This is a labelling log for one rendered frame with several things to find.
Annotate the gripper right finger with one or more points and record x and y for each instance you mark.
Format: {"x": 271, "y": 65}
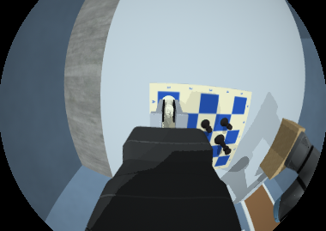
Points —
{"x": 179, "y": 117}

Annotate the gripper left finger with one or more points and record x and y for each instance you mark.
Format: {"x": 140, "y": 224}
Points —
{"x": 157, "y": 117}

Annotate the blue and cream chessboard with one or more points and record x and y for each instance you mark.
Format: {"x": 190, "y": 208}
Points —
{"x": 211, "y": 103}

